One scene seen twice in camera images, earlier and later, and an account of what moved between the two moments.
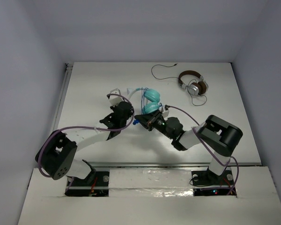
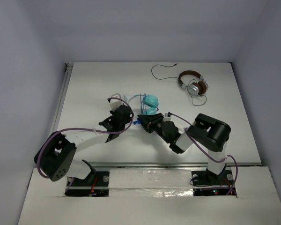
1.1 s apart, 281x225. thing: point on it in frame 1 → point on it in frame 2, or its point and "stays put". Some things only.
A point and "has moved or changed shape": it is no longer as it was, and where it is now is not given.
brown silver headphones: (195, 88) stays put
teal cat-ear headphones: (152, 97) has moved or changed shape
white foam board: (151, 197) stays put
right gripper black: (145, 118) stays put
